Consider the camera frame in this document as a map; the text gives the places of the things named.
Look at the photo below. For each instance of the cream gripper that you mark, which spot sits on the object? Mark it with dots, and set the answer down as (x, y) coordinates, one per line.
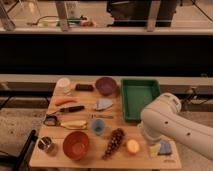
(154, 149)

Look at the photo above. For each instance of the yellow orange round fruit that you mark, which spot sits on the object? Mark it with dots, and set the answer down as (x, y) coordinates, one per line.
(132, 146)

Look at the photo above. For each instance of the purple grape bunch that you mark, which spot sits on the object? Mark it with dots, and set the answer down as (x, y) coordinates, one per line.
(115, 141)

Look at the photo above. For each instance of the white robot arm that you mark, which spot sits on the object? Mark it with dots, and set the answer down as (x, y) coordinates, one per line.
(161, 117)

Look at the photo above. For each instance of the green plastic tray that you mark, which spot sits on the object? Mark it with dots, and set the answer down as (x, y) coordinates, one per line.
(137, 94)

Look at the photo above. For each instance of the blue sponge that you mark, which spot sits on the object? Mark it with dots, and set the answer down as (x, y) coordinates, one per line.
(165, 148)

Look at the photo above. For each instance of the blue cup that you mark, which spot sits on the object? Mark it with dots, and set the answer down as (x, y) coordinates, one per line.
(98, 126)

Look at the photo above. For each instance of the grey blue cloth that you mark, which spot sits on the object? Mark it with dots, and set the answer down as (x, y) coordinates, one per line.
(102, 104)

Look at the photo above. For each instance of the orange bowl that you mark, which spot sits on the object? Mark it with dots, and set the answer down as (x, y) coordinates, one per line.
(76, 145)

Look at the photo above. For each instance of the purple bowl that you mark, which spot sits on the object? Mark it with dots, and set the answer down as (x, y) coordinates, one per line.
(106, 86)

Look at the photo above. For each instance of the black rectangular block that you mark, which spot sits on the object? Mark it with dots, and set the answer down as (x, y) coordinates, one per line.
(84, 87)

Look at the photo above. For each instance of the orange carrot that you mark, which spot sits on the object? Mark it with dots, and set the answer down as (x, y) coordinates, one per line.
(64, 100)

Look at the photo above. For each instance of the black peeler tool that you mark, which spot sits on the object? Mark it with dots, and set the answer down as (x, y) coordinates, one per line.
(51, 120)

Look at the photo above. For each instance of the metal cup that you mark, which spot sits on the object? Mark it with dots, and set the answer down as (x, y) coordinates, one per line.
(46, 144)

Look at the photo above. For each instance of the black stand leg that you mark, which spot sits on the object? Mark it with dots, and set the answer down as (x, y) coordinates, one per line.
(31, 138)

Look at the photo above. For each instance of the black handled knife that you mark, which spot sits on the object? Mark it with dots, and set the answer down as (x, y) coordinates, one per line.
(68, 110)

